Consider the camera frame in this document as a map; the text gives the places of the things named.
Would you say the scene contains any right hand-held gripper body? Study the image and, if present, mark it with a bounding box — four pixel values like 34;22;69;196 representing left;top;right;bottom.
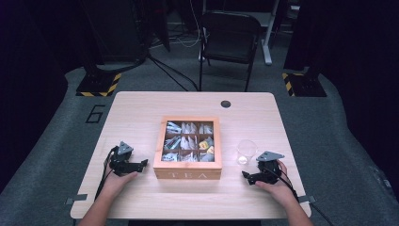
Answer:
256;151;285;185

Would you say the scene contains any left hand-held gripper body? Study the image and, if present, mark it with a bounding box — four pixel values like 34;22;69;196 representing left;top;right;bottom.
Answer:
108;140;136;177

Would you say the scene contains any wooden tea box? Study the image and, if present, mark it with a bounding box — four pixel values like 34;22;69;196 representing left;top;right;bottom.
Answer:
152;116;223;181

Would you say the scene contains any person's right hand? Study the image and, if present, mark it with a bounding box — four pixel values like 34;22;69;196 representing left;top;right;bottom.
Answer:
255;159;297;207

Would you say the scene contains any person's left hand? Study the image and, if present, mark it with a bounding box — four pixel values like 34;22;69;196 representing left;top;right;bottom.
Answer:
102;164;139;201

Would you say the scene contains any clear glass cup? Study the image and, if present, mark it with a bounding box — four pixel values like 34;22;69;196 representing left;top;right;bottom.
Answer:
236;139;259;166

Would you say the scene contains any pile of tea bags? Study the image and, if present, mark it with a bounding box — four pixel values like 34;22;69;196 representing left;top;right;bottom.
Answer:
161;121;215;163

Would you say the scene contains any black yellow striped stand base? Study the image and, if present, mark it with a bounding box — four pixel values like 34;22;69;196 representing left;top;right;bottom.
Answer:
75;73;122;98
281;73;327;98

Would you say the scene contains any white desk leg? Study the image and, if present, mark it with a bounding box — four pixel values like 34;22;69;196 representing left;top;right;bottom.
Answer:
262;0;280;66

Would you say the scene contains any dark curtain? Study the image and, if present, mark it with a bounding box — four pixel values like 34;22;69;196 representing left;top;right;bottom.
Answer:
0;0;70;193
283;0;399;215

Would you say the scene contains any black folding chair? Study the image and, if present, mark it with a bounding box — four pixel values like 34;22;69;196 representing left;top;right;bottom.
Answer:
198;10;263;92

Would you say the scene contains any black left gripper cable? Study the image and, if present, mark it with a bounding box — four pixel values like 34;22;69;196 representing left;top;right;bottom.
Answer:
94;146;117;202

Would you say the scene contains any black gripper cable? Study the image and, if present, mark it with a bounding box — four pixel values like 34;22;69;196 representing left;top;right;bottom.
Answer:
94;146;117;202
266;165;337;226

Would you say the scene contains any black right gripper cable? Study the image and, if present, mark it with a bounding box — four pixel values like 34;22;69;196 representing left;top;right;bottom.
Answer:
266;165;337;226

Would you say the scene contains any white floor cable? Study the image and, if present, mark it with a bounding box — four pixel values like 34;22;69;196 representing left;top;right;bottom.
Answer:
170;0;202;49

